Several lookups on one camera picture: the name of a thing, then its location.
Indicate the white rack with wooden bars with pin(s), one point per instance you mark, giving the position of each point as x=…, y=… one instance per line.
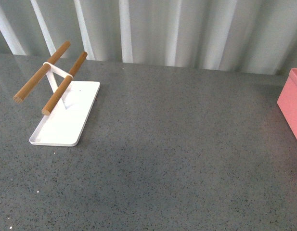
x=66, y=112

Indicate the white pleated curtain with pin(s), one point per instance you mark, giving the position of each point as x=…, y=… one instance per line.
x=251, y=36

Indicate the pink plastic bin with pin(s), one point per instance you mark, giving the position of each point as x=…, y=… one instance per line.
x=287, y=101

